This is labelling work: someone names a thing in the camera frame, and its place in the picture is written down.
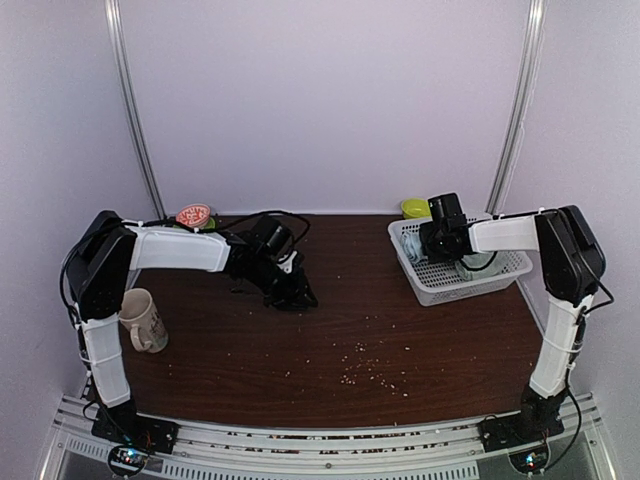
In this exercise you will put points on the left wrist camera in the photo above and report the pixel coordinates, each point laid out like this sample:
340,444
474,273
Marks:
290,262

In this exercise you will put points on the front aluminium rail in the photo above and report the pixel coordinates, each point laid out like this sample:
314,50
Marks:
441,450

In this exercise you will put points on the aluminium corner post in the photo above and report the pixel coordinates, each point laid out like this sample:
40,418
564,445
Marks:
117,38
524,89

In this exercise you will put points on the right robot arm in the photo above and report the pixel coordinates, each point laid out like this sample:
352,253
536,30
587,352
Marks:
572,263

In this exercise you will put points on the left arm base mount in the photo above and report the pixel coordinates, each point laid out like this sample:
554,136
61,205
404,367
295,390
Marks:
136,437

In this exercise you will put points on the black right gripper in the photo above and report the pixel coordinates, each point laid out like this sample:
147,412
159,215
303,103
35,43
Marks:
424,230

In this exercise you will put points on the light blue towel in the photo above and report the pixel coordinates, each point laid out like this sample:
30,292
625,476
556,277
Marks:
412,247

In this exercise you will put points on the beige printed mug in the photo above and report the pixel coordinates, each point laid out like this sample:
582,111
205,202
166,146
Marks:
140,317

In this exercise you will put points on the white perforated plastic basket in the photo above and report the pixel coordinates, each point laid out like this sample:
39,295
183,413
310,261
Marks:
440,283

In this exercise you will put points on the red patterned small bowl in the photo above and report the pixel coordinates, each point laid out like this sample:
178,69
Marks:
194,216

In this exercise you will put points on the left aluminium corner post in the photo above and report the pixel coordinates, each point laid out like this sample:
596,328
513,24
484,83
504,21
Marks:
117,38

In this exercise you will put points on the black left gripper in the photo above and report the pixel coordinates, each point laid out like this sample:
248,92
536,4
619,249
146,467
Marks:
295,294

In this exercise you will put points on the right aluminium corner post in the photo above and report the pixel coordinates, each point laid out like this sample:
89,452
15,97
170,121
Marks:
524,89

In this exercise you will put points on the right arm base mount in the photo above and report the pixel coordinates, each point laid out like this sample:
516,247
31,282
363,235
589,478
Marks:
527,432

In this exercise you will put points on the mint green panda towel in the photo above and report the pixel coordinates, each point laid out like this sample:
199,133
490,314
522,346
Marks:
477,266

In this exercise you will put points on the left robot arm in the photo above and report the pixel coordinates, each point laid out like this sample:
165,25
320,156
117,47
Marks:
94,275

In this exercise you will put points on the lime green bowl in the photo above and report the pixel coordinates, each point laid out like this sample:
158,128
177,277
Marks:
413,208

